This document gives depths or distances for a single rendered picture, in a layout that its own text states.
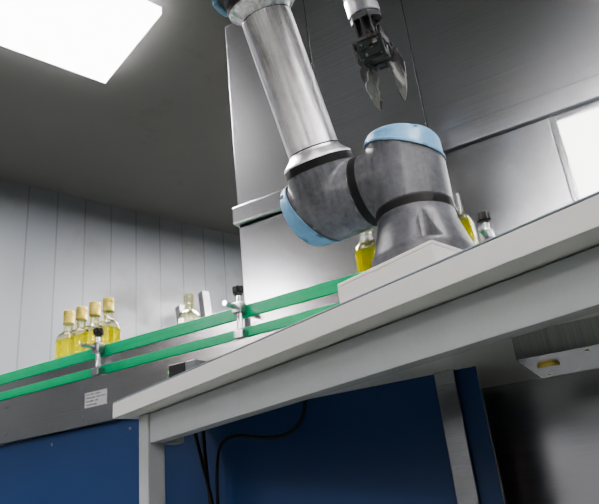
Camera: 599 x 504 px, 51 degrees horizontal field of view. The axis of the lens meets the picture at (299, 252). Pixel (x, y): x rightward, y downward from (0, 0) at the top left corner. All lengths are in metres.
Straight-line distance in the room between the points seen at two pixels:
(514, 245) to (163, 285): 4.32
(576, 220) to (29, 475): 1.61
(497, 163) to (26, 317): 3.39
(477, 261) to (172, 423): 0.77
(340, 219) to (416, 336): 0.24
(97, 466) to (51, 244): 3.04
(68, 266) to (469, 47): 3.39
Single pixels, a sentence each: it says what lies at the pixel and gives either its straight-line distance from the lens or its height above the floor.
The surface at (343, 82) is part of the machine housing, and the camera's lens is 2.02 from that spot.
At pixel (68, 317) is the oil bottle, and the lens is 2.15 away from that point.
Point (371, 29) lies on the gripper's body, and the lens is 1.52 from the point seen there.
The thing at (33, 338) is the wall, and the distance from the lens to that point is 4.41.
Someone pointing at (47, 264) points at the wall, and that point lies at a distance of 4.60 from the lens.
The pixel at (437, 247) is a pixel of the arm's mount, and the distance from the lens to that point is 0.81.
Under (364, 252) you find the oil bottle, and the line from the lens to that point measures 1.54.
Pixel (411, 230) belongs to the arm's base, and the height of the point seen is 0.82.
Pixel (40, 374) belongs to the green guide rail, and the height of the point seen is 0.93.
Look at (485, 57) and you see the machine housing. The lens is 1.87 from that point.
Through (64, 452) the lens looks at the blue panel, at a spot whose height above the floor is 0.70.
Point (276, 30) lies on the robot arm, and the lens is 1.07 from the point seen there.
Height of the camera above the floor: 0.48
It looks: 23 degrees up
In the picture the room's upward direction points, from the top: 6 degrees counter-clockwise
